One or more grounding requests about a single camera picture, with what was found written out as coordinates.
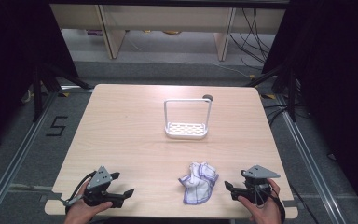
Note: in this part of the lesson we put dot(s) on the person's right hand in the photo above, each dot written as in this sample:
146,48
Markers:
267,214

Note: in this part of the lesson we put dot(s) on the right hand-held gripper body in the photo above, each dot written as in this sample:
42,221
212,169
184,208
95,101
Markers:
258,174

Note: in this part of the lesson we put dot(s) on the aluminium floor rail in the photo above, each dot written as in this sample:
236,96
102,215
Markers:
313,168
15,161

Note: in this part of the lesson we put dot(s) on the black metal stand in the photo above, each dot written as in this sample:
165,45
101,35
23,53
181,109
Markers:
290,93
38,93

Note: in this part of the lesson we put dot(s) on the person's left hand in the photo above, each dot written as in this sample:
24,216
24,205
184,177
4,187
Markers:
80,213

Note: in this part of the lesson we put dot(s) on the white cloth with purple lines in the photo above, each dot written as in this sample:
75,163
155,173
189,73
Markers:
199,183

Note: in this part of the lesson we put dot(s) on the beige wooden desk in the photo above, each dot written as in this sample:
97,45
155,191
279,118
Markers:
167,17

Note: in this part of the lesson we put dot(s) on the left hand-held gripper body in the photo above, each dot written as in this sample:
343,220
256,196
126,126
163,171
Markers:
101,179

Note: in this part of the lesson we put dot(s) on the grey round table grommet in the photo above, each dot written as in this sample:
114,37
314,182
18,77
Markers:
208,97

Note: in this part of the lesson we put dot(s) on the dark curtain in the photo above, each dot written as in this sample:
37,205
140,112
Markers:
338,77
12,62

